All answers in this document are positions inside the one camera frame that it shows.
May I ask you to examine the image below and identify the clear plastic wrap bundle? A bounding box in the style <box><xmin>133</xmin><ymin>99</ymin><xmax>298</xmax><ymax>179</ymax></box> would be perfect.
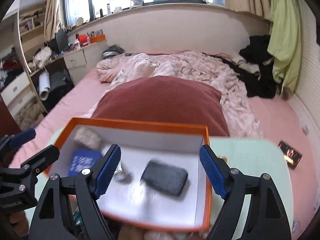
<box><xmin>113</xmin><ymin>161</ymin><xmax>132</xmax><ymax>183</ymax></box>

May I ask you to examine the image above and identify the orange cardboard box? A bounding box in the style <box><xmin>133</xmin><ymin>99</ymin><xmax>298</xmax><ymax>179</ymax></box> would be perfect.
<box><xmin>47</xmin><ymin>118</ymin><xmax>212</xmax><ymax>232</ymax></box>

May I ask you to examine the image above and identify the green hanging cloth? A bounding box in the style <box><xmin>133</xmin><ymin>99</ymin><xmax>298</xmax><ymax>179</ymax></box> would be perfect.
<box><xmin>267</xmin><ymin>0</ymin><xmax>302</xmax><ymax>92</ymax></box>

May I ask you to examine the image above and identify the person left hand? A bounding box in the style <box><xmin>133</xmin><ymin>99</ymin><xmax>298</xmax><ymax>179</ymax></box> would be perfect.
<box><xmin>9</xmin><ymin>211</ymin><xmax>29</xmax><ymax>237</ymax></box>

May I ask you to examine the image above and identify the orange box on cabinet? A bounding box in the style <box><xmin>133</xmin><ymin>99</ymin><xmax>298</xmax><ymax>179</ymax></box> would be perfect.
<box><xmin>90</xmin><ymin>34</ymin><xmax>106</xmax><ymax>43</ymax></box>

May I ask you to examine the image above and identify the white paper roll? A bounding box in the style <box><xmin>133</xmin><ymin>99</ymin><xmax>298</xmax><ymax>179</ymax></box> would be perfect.
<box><xmin>39</xmin><ymin>71</ymin><xmax>51</xmax><ymax>101</ymax></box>

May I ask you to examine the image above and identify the dark red pillow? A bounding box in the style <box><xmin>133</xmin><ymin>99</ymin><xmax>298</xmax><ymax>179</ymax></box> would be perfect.
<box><xmin>92</xmin><ymin>76</ymin><xmax>229</xmax><ymax>137</ymax></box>

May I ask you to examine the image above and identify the black clothes pile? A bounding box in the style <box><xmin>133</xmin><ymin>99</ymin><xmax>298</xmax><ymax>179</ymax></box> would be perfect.
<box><xmin>222</xmin><ymin>35</ymin><xmax>277</xmax><ymax>99</ymax></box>

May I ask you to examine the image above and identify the white pink fluffy scrunchie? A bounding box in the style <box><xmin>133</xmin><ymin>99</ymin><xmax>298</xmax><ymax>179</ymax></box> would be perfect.
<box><xmin>74</xmin><ymin>127</ymin><xmax>101</xmax><ymax>150</ymax></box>

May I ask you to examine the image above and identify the blue square tin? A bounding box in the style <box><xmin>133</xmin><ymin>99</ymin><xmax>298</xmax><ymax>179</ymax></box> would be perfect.
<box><xmin>68</xmin><ymin>149</ymin><xmax>102</xmax><ymax>177</ymax></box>

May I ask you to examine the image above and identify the pink floral duvet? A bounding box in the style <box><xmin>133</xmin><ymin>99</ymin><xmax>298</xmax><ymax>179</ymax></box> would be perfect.
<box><xmin>95</xmin><ymin>51</ymin><xmax>263</xmax><ymax>138</ymax></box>

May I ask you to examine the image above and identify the black pouch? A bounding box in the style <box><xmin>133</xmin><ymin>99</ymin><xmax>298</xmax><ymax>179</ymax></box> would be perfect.
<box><xmin>141</xmin><ymin>160</ymin><xmax>188</xmax><ymax>197</ymax></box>

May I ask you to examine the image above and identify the brown snack packet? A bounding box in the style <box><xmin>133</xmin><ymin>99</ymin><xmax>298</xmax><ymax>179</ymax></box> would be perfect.
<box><xmin>278</xmin><ymin>141</ymin><xmax>302</xmax><ymax>170</ymax></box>

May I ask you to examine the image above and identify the red container on cabinet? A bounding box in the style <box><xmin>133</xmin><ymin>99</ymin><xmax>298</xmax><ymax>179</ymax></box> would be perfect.
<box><xmin>77</xmin><ymin>35</ymin><xmax>91</xmax><ymax>47</ymax></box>

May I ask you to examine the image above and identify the green toy car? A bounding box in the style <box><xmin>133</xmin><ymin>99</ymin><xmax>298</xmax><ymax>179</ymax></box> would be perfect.
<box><xmin>72</xmin><ymin>204</ymin><xmax>84</xmax><ymax>231</ymax></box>

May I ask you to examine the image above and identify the white bedside drawer cabinet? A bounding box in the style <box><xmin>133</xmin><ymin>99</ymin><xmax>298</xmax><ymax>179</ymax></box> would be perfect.
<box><xmin>63</xmin><ymin>40</ymin><xmax>108</xmax><ymax>86</ymax></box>

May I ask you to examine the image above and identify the brown fur scrunchie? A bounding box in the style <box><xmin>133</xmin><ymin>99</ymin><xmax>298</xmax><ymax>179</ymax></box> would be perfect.
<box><xmin>118</xmin><ymin>224</ymin><xmax>146</xmax><ymax>240</ymax></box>

